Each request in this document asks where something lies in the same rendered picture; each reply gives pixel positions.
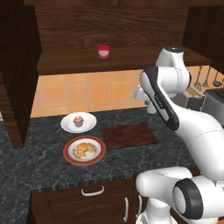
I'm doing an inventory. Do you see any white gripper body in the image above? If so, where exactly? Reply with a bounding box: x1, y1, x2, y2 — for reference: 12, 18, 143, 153
133, 85, 158, 115

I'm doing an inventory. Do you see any dark wood cutting board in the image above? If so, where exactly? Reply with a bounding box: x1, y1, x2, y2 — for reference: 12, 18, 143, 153
100, 122, 160, 151

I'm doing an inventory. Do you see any golden croissant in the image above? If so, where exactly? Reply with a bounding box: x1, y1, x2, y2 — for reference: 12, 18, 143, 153
76, 142, 97, 156

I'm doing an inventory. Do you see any dark wood cabinet door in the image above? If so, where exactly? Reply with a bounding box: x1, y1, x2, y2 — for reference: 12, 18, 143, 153
0, 0, 43, 149
181, 0, 224, 75

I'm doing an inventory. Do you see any black and tan box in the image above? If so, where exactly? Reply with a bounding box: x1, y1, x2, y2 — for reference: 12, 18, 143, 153
171, 85, 207, 112

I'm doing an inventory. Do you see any hanging dark whisk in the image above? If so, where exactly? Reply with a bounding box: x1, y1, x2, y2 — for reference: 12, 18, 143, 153
193, 65, 203, 91

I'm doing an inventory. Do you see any hanging dark spatula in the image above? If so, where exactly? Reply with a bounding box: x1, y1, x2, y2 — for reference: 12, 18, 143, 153
202, 66, 211, 89

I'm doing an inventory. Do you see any pink frosted cupcake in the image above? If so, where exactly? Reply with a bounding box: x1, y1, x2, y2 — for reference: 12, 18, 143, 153
73, 115, 85, 129

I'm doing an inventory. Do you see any silver toaster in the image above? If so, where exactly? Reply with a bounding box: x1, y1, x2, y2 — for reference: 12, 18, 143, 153
203, 87, 224, 127

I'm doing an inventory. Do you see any hanging dark ladle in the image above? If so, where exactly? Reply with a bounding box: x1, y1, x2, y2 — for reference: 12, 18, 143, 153
212, 69, 222, 88

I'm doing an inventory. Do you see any red-rimmed white plate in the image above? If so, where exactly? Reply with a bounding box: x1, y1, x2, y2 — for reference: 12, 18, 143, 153
62, 136, 107, 167

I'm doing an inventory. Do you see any dark wood drawer front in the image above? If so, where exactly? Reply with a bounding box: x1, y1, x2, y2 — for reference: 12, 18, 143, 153
46, 178, 138, 202

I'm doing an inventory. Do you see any dark wood base cupboard door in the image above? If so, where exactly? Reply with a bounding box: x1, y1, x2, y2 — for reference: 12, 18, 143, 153
46, 199, 136, 224

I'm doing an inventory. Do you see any dark wood wall cabinet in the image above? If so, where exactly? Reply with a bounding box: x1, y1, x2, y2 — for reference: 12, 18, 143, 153
23, 0, 213, 76

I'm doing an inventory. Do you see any white drawer handle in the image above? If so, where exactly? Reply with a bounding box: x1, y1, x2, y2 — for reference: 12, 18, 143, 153
80, 185, 106, 197

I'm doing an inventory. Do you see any white cupboard door handle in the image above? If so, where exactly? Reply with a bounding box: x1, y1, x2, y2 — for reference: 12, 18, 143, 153
122, 197, 130, 223
136, 194, 144, 219

